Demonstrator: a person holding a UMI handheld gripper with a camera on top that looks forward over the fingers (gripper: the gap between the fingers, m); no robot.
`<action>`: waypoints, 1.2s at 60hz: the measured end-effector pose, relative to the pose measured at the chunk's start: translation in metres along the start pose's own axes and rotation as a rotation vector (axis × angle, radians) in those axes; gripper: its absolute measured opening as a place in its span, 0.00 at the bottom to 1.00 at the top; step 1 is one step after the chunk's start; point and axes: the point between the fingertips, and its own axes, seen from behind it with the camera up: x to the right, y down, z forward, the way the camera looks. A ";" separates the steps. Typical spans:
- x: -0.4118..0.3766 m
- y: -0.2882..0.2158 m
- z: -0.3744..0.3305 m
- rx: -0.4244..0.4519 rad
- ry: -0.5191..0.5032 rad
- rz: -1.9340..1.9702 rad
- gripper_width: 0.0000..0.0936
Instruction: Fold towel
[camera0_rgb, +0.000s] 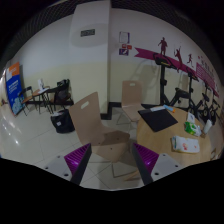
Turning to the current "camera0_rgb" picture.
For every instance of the blue orange banner stand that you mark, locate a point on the blue orange banner stand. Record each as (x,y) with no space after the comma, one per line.
(13,87)

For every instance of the near beige plywood chair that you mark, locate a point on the near beige plywood chair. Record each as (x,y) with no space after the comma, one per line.
(106,142)

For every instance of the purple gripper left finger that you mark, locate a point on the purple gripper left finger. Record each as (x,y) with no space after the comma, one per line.
(77,162)

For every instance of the round wooden table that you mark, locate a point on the round wooden table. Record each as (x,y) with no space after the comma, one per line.
(161,141)

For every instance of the white tissue packet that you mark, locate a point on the white tissue packet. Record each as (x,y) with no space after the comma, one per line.
(190,118)

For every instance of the far beige plywood chair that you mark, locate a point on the far beige plywood chair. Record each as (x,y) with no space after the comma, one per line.
(131,101)

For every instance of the small wooden side table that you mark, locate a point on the small wooden side table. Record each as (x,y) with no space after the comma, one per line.
(38,96)

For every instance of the wall posters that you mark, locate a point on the wall posters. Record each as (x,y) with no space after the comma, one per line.
(124,43)

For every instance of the black chair with bag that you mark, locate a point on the black chair with bag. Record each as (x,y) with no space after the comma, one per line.
(60,94)

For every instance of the beige plywood chair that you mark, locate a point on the beige plywood chair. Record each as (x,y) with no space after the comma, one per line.
(106,142)
(131,101)

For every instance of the white and blue box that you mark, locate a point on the white and blue box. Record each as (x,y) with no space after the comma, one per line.
(157,108)

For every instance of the black folding chair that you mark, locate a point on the black folding chair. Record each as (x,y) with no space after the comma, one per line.
(25,95)

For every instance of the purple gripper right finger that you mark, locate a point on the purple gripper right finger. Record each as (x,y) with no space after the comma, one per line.
(145,160)

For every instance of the white printed cloth packet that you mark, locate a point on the white printed cloth packet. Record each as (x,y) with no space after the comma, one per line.
(185,145)

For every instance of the green wet wipes pack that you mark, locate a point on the green wet wipes pack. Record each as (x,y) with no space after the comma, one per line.
(192,129)

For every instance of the black waste bin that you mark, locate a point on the black waste bin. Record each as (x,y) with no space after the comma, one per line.
(62,122)

